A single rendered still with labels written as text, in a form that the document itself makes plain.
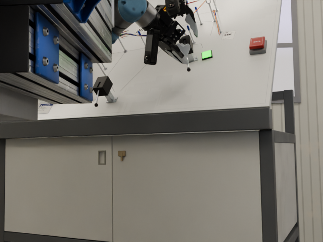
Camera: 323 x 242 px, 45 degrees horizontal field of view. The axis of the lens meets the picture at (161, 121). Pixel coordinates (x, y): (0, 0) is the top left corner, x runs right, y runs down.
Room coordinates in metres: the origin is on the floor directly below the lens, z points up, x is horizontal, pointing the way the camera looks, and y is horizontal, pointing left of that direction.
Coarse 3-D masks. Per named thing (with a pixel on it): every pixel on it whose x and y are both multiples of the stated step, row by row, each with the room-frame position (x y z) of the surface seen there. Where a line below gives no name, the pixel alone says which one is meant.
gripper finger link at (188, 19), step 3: (186, 15) 1.39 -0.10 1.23; (189, 15) 1.39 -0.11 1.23; (186, 18) 1.40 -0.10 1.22; (189, 18) 1.40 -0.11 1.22; (186, 21) 1.40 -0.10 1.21; (189, 21) 1.40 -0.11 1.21; (192, 21) 1.40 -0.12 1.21; (189, 24) 1.41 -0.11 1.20; (192, 24) 1.40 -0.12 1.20; (195, 24) 1.40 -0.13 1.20; (192, 27) 1.41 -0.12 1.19; (195, 27) 1.41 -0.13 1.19; (195, 30) 1.41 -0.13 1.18; (195, 33) 1.42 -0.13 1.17
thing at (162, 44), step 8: (160, 8) 1.22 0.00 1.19; (160, 16) 1.22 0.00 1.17; (168, 16) 1.24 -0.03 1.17; (152, 24) 1.20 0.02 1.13; (160, 24) 1.23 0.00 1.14; (168, 24) 1.24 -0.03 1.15; (176, 24) 1.24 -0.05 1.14; (160, 32) 1.24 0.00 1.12; (168, 32) 1.23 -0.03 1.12; (176, 32) 1.26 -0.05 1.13; (184, 32) 1.26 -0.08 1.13; (160, 40) 1.25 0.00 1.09; (168, 40) 1.24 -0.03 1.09; (176, 40) 1.27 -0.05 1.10; (168, 48) 1.27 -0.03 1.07
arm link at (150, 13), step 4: (148, 4) 1.22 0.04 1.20; (148, 8) 1.17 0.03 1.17; (152, 8) 1.19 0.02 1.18; (148, 12) 1.17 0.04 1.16; (152, 12) 1.18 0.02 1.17; (156, 12) 1.20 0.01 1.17; (144, 16) 1.17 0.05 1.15; (148, 16) 1.18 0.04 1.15; (152, 16) 1.18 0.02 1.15; (140, 20) 1.18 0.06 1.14; (144, 20) 1.18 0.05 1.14; (148, 20) 1.18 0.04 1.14; (152, 20) 1.19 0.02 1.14; (140, 24) 1.20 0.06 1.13; (144, 24) 1.20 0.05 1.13; (148, 24) 1.20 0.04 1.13
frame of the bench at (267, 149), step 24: (0, 144) 1.72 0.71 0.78; (264, 144) 1.23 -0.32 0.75; (0, 168) 1.72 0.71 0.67; (264, 168) 1.23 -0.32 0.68; (0, 192) 1.72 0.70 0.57; (264, 192) 1.23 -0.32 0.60; (0, 216) 1.72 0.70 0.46; (264, 216) 1.23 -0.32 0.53; (0, 240) 1.72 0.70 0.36; (24, 240) 1.66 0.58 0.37; (48, 240) 1.61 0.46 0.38; (72, 240) 1.55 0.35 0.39; (264, 240) 1.24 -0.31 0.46; (288, 240) 1.47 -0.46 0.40
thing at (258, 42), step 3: (264, 36) 1.35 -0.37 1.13; (252, 39) 1.36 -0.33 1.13; (255, 39) 1.36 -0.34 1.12; (258, 39) 1.35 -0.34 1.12; (261, 39) 1.34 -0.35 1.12; (264, 39) 1.35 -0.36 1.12; (252, 42) 1.35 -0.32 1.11; (255, 42) 1.35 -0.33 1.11; (258, 42) 1.34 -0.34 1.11; (261, 42) 1.33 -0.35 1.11; (264, 42) 1.34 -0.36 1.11; (249, 45) 1.35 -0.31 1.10; (252, 45) 1.34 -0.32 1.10; (255, 45) 1.34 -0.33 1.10; (258, 45) 1.33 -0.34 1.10; (261, 45) 1.33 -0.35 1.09; (249, 48) 1.35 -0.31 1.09; (252, 48) 1.35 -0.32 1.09; (255, 48) 1.34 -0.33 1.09
